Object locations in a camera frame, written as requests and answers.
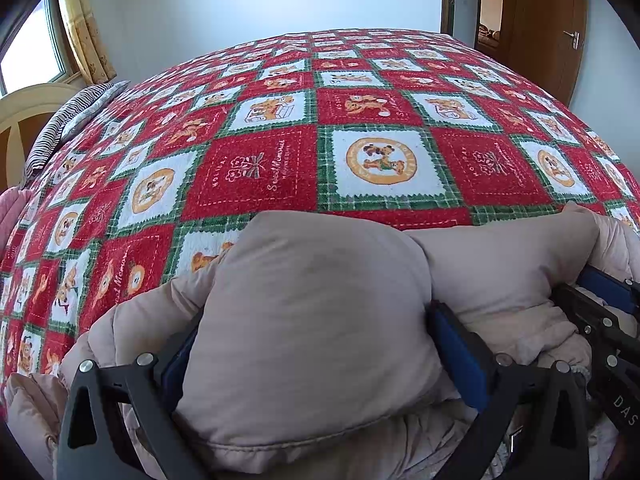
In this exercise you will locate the cream and wood headboard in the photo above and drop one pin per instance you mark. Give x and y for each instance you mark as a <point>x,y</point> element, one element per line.
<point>20,110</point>

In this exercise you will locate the pale pink quilted jacket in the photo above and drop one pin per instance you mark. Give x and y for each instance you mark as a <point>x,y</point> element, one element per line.
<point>320,310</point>

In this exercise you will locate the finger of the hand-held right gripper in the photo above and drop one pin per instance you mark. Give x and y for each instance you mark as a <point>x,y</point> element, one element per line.
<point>610,287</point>
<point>595,315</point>

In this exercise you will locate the striped pillow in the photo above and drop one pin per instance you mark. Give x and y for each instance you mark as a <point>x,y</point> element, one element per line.
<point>65,120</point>

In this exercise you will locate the pink folded quilt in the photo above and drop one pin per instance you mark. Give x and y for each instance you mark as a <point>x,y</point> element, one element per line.
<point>7,210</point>

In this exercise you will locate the grey patterned pillow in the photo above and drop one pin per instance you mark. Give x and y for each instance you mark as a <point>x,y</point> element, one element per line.
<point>107,97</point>

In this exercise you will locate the window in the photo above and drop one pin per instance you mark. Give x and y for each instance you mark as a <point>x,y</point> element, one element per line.
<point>30,45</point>

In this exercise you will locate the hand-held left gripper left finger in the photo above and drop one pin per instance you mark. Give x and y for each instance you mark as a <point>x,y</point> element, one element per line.
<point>177,365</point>

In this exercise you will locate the brown wooden door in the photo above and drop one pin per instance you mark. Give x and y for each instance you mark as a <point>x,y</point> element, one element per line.
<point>540,35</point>

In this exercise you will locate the red checked printed blanket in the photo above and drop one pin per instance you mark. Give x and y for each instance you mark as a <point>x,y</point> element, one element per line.
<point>260,170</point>

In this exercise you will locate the brown door frame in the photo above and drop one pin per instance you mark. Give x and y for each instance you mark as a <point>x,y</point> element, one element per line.
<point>446,0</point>

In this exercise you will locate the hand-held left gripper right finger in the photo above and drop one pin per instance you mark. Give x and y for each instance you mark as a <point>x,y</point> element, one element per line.
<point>457,355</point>

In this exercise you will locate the narrow beige curtain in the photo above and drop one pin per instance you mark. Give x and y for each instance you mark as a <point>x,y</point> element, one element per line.
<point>87,35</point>

